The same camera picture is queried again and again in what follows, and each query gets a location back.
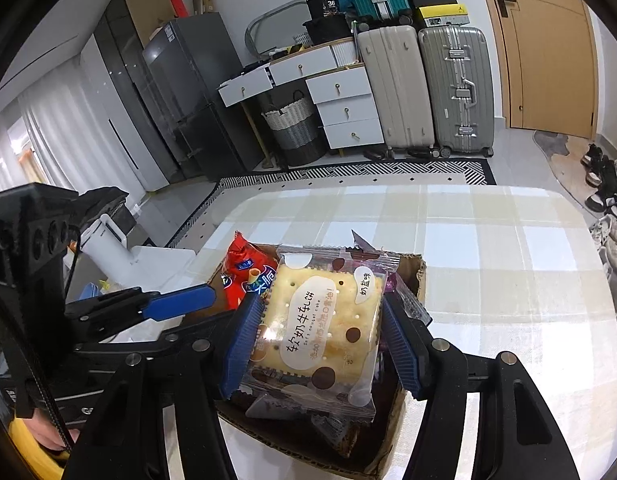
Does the white suitcase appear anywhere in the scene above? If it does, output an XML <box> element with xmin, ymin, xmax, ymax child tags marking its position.
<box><xmin>357</xmin><ymin>25</ymin><xmax>437</xmax><ymax>159</ymax></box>

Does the silver suitcase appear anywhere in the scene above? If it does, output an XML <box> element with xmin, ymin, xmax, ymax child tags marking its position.
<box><xmin>417</xmin><ymin>25</ymin><xmax>496</xmax><ymax>159</ymax></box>

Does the red chip packet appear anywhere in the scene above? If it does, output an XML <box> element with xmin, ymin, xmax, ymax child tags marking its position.
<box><xmin>221</xmin><ymin>232</ymin><xmax>280</xmax><ymax>312</ymax></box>

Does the purple candy packet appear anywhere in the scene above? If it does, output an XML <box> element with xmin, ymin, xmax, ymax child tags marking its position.
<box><xmin>351</xmin><ymin>230</ymin><xmax>433</xmax><ymax>327</ymax></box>

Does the woven laundry basket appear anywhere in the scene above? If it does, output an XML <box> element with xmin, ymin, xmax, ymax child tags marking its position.
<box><xmin>260</xmin><ymin>90</ymin><xmax>330</xmax><ymax>169</ymax></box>

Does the person's left hand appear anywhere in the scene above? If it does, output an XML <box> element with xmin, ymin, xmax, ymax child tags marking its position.
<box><xmin>23</xmin><ymin>417</ymin><xmax>79</xmax><ymax>456</ymax></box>

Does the clear dotted cracker packet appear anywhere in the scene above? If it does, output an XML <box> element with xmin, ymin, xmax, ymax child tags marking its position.
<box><xmin>237</xmin><ymin>243</ymin><xmax>403</xmax><ymax>424</ymax></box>

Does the black white patterned rug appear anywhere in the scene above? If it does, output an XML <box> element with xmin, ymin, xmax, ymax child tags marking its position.
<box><xmin>163</xmin><ymin>157</ymin><xmax>500</xmax><ymax>249</ymax></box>

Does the grey refrigerator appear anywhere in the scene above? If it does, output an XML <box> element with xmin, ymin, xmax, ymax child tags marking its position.
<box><xmin>142</xmin><ymin>12</ymin><xmax>262</xmax><ymax>182</ymax></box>

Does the black storage box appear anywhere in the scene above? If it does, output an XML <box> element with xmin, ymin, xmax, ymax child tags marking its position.
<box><xmin>304</xmin><ymin>15</ymin><xmax>350</xmax><ymax>46</ymax></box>

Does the white cylindrical appliance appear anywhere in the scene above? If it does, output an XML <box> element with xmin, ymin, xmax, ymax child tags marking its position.
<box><xmin>80</xmin><ymin>212</ymin><xmax>140</xmax><ymax>282</ymax></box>

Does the pile of shoes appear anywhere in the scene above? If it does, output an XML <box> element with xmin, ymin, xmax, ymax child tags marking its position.
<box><xmin>580</xmin><ymin>142</ymin><xmax>617</xmax><ymax>282</ymax></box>

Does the white drawer dresser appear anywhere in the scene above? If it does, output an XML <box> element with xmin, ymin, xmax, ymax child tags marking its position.
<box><xmin>218</xmin><ymin>42</ymin><xmax>385</xmax><ymax>169</ymax></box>

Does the white sheer curtain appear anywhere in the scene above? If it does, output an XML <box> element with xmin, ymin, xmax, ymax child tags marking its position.
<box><xmin>0</xmin><ymin>72</ymin><xmax>154</xmax><ymax>198</ymax></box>

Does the person's left forearm yellow sleeve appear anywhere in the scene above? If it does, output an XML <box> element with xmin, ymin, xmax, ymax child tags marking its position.
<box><xmin>7</xmin><ymin>422</ymin><xmax>65</xmax><ymax>480</ymax></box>

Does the brown cardboard box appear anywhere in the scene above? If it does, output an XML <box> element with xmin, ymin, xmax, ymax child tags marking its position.
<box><xmin>208</xmin><ymin>245</ymin><xmax>428</xmax><ymax>479</ymax></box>

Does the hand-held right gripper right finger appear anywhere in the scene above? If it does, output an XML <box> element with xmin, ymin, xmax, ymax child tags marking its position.
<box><xmin>383</xmin><ymin>292</ymin><xmax>575</xmax><ymax>480</ymax></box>

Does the dark glass cabinet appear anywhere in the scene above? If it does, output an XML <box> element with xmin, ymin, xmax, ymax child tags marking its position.
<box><xmin>92</xmin><ymin>0</ymin><xmax>190</xmax><ymax>192</ymax></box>

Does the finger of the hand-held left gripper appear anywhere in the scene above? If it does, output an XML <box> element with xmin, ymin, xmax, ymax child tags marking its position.
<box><xmin>76</xmin><ymin>309</ymin><xmax>245</xmax><ymax>377</ymax></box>
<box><xmin>63</xmin><ymin>283</ymin><xmax>218</xmax><ymax>342</ymax></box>

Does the beige checked tablecloth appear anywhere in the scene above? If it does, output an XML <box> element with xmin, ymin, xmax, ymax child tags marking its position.
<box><xmin>186</xmin><ymin>184</ymin><xmax>617</xmax><ymax>480</ymax></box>

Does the wooden door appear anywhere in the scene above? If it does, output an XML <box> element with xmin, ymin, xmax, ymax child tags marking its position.
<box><xmin>473</xmin><ymin>0</ymin><xmax>602</xmax><ymax>139</ymax></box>

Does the black paper bag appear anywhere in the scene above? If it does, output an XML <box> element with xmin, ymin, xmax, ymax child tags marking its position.
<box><xmin>304</xmin><ymin>0</ymin><xmax>342</xmax><ymax>21</ymax></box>

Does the oval mirror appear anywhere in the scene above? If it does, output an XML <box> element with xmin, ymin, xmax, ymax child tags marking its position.
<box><xmin>244</xmin><ymin>2</ymin><xmax>315</xmax><ymax>57</ymax></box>

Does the large flat cardboard box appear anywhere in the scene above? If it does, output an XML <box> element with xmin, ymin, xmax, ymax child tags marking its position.
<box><xmin>120</xmin><ymin>0</ymin><xmax>177</xmax><ymax>44</ymax></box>

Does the grey doormat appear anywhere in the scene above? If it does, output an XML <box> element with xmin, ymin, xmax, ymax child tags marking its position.
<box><xmin>532</xmin><ymin>129</ymin><xmax>590</xmax><ymax>193</ymax></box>

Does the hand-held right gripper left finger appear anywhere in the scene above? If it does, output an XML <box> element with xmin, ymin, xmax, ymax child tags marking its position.
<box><xmin>63</xmin><ymin>295</ymin><xmax>265</xmax><ymax>480</ymax></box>

